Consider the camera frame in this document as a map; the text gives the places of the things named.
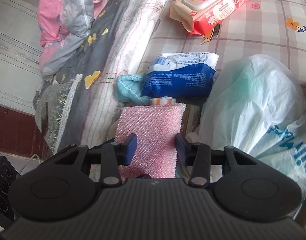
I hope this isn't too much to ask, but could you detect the plaid floral mattress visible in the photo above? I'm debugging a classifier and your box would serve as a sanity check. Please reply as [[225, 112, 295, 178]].
[[138, 0, 306, 87]]

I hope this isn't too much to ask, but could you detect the blue white tissue pack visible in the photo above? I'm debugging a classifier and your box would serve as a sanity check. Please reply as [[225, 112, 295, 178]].
[[141, 53, 219, 98]]

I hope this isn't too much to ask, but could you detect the pink grey quilt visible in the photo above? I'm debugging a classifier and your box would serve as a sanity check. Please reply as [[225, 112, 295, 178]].
[[37, 0, 108, 77]]

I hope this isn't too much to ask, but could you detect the pink wet wipes pack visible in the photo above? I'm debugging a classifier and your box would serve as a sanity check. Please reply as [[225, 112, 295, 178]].
[[169, 0, 248, 36]]

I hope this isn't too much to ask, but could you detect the light blue towel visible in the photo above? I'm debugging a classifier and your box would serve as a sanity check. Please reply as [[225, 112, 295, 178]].
[[114, 72, 151, 106]]

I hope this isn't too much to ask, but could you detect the bed with patterned sheet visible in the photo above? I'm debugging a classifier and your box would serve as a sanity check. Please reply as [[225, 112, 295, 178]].
[[33, 0, 166, 153]]

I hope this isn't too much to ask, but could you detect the pink scrubbing sponge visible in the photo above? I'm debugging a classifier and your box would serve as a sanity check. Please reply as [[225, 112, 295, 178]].
[[115, 103, 186, 181]]

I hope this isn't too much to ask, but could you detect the white plastic bag bundle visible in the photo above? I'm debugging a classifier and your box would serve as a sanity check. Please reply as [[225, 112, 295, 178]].
[[192, 54, 306, 203]]

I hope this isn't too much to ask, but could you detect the yellow brown box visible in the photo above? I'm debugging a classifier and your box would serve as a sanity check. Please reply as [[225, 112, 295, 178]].
[[181, 104, 202, 135]]

